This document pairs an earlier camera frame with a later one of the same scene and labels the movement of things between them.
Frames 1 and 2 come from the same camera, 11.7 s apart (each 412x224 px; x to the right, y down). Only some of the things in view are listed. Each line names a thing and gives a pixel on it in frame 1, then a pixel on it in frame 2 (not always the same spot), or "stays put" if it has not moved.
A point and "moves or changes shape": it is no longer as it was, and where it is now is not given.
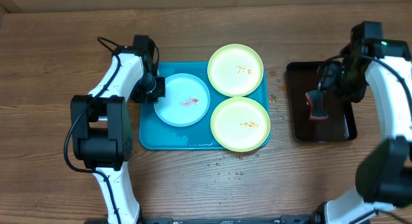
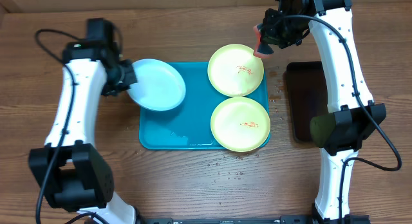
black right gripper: x=329 y=83 -> x=269 y=22
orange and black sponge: x=317 y=107 -> x=261 y=49
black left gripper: x=138 y=96 -> x=131 y=78
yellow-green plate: x=240 y=124 stays put
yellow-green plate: x=235 y=70 stays put
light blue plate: x=186 y=102 moves or changes shape
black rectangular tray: x=341 y=124 stays put
